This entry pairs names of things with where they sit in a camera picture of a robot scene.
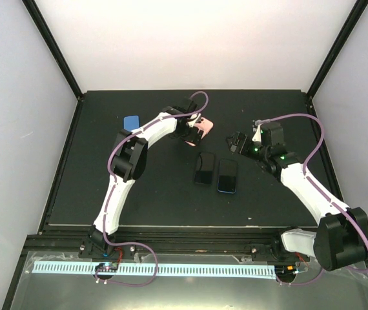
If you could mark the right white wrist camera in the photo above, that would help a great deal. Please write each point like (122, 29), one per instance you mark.
(257, 131)

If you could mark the white slotted cable duct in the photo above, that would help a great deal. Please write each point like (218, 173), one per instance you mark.
(161, 269)

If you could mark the pink phone case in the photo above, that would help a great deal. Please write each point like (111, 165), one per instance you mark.
(205, 127)

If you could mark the circuit board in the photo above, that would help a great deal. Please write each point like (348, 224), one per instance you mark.
(106, 267)
(287, 269)

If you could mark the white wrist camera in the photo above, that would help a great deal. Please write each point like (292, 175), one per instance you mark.
(257, 131)
(193, 119)

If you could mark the right black frame post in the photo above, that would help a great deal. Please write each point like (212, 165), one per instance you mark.
(339, 42)

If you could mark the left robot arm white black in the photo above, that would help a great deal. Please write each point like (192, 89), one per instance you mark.
(128, 160)

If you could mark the black aluminium frame rail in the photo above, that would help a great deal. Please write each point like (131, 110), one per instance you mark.
(261, 244)

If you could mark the right circuit board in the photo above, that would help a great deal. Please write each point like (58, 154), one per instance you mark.
(287, 269)

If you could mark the blue smartphone black screen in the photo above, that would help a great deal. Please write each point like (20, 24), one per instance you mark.
(227, 176)

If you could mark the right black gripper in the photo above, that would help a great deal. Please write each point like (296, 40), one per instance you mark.
(239, 135)

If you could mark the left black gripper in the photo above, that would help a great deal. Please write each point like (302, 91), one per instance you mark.
(192, 136)

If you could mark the left black frame post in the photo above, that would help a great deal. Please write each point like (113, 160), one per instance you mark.
(41, 25)

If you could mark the blue phone case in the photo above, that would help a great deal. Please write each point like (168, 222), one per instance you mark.
(131, 123)

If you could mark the black frame post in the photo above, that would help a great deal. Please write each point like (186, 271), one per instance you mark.
(41, 25)
(339, 42)

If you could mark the left circuit board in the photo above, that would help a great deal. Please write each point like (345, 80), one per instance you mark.
(106, 267)

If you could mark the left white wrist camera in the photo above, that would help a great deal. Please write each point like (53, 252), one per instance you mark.
(193, 119)

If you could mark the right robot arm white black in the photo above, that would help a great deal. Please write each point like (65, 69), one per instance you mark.
(313, 193)

